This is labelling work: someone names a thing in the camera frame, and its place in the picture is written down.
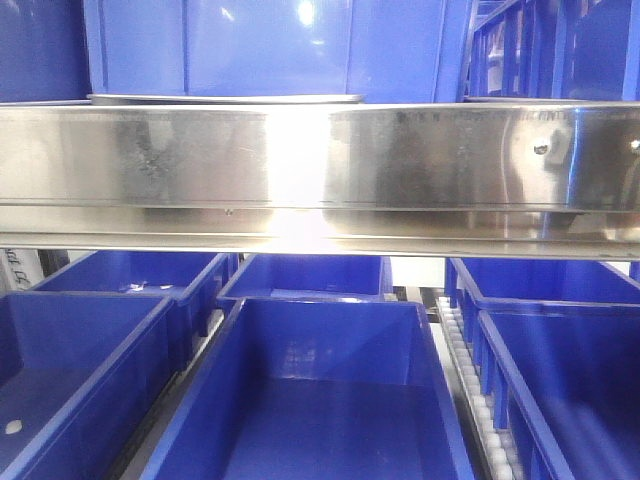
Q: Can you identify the silver metal tray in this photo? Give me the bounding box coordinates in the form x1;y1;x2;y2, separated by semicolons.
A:
88;94;364;106

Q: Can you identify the blue bin rear centre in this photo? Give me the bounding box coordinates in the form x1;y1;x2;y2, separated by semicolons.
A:
217;254;393;313

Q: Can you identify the stainless steel shelf rack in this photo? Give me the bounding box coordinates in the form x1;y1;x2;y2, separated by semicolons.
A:
1;101;639;260

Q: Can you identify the blue bin rear left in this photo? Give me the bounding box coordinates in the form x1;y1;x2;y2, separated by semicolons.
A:
32;250;239;337

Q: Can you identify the blue bin lower centre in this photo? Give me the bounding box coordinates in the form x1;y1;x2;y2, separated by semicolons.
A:
142;299;474;479

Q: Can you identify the blue bin rear right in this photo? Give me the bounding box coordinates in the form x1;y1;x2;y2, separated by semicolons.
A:
445;258;639;343

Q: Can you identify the blue bin behind tray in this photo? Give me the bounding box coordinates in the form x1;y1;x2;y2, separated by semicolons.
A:
83;1;477;103

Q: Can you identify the blue crate upper right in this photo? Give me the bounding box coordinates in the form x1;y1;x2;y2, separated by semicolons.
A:
466;0;639;101

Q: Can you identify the blue bin lower left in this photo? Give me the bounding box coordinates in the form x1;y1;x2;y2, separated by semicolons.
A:
1;292;174;479

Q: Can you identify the blue bin lower right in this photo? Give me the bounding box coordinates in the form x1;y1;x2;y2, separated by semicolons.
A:
479;312;639;479

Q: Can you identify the blue bin upper left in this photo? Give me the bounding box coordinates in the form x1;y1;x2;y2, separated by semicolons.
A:
1;1;91;102

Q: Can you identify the roller track rail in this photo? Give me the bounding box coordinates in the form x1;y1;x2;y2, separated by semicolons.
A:
436;296;524;479

